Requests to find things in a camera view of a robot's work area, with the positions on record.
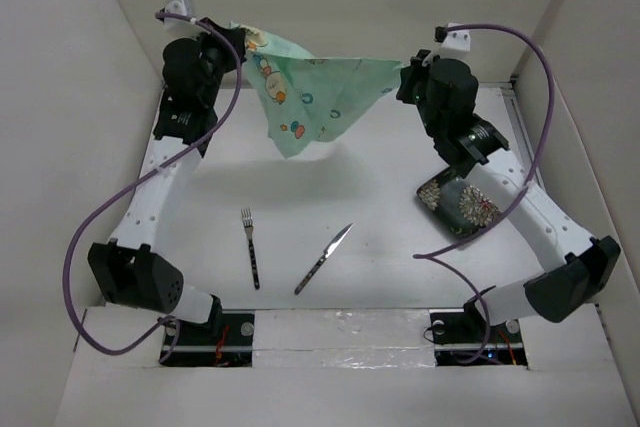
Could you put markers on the knife with patterned handle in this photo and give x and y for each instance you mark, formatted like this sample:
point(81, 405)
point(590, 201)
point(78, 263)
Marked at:
point(327, 252)

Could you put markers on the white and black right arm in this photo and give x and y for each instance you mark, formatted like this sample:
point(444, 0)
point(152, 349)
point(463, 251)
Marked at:
point(575, 265)

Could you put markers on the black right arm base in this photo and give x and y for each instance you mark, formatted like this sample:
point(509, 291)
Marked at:
point(458, 341)

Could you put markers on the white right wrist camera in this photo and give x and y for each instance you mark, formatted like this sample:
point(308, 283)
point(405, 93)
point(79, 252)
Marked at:
point(455, 44)

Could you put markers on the black floral rectangular plate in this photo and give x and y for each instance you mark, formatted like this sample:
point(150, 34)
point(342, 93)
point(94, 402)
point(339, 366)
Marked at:
point(461, 207)

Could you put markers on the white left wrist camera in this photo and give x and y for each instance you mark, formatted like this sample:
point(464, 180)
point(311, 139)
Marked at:
point(173, 13)

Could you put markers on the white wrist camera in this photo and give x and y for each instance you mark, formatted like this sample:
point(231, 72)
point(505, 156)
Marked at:
point(173, 13)
point(455, 44)

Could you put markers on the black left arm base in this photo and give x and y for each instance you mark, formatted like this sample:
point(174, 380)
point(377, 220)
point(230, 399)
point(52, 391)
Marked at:
point(230, 346)

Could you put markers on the silver fork with patterned handle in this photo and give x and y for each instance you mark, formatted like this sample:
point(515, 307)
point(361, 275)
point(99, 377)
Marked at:
point(248, 227)

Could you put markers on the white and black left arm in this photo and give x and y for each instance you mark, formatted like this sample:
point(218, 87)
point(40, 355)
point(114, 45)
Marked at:
point(132, 268)

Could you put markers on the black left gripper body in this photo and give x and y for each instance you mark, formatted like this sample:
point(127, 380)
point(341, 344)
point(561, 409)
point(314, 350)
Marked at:
point(219, 60)

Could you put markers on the green cartoon print cloth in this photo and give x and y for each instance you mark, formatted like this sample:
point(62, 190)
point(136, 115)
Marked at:
point(306, 98)

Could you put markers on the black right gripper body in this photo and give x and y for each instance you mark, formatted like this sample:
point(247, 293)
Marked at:
point(415, 86)

